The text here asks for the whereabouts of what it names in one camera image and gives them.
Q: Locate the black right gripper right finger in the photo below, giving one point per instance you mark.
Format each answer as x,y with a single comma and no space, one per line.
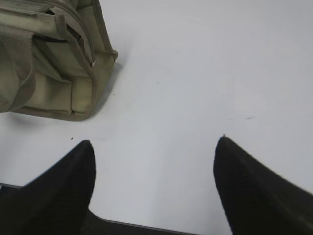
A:
257,201

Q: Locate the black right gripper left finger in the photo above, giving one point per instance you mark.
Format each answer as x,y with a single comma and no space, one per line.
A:
54,203

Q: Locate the yellow canvas bag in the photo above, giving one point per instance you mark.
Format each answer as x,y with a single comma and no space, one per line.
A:
55,57

